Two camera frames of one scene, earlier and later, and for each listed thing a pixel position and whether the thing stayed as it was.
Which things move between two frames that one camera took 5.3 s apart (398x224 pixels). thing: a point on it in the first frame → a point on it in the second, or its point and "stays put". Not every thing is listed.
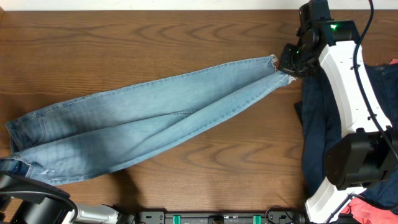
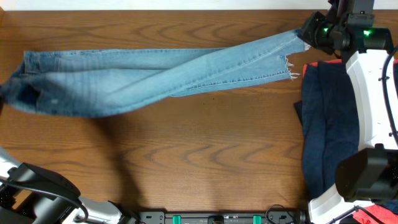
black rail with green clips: [155, 217] stays put
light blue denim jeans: [92, 132] → [86, 82]
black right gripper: [286, 63] → [308, 33]
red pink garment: [365, 211] stays put
